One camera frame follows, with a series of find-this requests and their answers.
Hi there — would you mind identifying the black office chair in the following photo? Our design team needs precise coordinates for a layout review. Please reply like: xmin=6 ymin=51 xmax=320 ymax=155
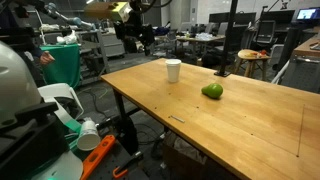
xmin=254 ymin=19 xmax=278 ymax=51

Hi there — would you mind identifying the light wooden table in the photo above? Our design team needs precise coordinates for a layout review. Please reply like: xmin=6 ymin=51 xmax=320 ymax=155
xmin=176 ymin=34 xmax=227 ymax=58

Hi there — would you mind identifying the person in dark clothes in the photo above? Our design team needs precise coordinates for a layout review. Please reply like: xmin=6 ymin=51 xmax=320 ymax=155
xmin=0 ymin=0 xmax=46 ymax=88

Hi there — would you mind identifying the lit computer monitor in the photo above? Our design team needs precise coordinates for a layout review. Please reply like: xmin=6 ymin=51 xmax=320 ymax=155
xmin=295 ymin=7 xmax=320 ymax=22

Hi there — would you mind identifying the person's bare hand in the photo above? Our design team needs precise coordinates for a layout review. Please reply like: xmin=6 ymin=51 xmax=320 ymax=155
xmin=39 ymin=51 xmax=56 ymax=66

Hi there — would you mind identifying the green toy pear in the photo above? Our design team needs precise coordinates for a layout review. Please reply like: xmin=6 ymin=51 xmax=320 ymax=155
xmin=200 ymin=82 xmax=224 ymax=100

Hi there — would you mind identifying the white crumpled bag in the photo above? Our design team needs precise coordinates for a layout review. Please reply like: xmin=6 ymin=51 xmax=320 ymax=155
xmin=55 ymin=29 xmax=78 ymax=45

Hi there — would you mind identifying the black floor cable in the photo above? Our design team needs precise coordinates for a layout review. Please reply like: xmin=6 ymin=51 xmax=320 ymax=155
xmin=78 ymin=88 xmax=111 ymax=119

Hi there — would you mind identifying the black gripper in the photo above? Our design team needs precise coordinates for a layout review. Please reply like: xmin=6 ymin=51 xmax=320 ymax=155
xmin=113 ymin=20 xmax=156 ymax=57

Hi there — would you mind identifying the brown wooden desk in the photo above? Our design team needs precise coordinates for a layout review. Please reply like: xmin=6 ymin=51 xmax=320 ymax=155
xmin=293 ymin=33 xmax=320 ymax=58

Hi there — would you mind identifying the white paper cup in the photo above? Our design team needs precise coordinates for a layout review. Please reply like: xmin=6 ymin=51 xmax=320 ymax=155
xmin=76 ymin=119 xmax=102 ymax=152

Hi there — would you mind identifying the grey metal shelf cart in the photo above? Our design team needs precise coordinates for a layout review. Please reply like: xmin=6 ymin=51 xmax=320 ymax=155
xmin=76 ymin=29 xmax=111 ymax=86

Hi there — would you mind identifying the grey drawer cabinet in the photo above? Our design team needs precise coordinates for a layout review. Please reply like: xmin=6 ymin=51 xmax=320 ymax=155
xmin=100 ymin=31 xmax=126 ymax=58

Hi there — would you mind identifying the orange spirit level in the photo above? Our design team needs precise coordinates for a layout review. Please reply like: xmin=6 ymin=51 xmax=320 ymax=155
xmin=79 ymin=134 xmax=117 ymax=180

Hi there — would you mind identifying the round wooden stool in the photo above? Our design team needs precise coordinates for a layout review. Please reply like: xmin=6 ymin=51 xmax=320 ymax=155
xmin=234 ymin=48 xmax=272 ymax=82

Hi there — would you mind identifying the black clamp mount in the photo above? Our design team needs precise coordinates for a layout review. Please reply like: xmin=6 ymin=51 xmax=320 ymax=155
xmin=0 ymin=101 xmax=69 ymax=180

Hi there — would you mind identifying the white chair frame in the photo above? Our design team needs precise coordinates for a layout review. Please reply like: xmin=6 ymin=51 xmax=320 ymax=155
xmin=270 ymin=43 xmax=291 ymax=85

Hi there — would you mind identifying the small metal strip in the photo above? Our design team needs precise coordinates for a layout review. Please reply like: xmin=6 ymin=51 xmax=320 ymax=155
xmin=170 ymin=115 xmax=186 ymax=124

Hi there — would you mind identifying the green cloth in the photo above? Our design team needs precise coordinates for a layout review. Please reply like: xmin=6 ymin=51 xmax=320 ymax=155
xmin=39 ymin=43 xmax=82 ymax=89

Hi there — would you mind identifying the black table leg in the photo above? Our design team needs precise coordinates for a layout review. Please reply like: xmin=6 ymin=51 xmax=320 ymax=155
xmin=112 ymin=88 xmax=140 ymax=156

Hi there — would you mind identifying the white foam cup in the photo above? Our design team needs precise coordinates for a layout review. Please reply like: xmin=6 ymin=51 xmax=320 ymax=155
xmin=165 ymin=58 xmax=183 ymax=84

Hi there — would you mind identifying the black pole stand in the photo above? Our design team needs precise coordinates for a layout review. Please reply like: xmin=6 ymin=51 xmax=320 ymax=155
xmin=213 ymin=0 xmax=239 ymax=78

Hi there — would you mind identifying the white plastic chair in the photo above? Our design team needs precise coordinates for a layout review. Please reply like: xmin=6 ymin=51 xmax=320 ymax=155
xmin=37 ymin=82 xmax=85 ymax=134

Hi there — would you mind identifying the orange black clamp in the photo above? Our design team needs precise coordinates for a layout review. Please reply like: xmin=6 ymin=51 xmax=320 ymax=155
xmin=112 ymin=151 xmax=144 ymax=180

